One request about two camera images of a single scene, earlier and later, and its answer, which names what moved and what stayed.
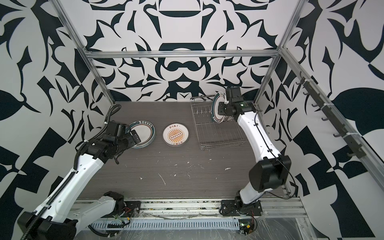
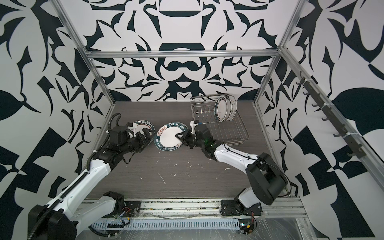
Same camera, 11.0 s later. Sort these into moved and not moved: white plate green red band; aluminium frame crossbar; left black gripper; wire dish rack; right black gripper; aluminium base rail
Moved: left black gripper; right black gripper
Not moved: aluminium frame crossbar; wire dish rack; white plate green red band; aluminium base rail
